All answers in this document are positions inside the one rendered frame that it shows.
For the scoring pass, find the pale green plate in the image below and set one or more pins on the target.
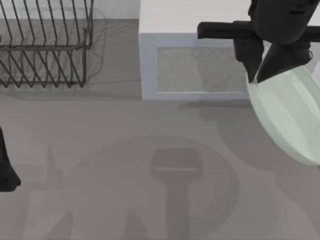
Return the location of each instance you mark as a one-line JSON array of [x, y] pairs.
[[287, 107]]

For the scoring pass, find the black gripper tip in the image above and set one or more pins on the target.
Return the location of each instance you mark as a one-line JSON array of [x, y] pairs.
[[6, 170]]

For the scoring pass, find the grey speckled cabinet panel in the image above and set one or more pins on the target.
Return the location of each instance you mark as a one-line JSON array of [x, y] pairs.
[[195, 70]]

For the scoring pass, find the white cabinet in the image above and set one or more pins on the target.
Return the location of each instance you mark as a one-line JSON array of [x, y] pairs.
[[170, 22]]

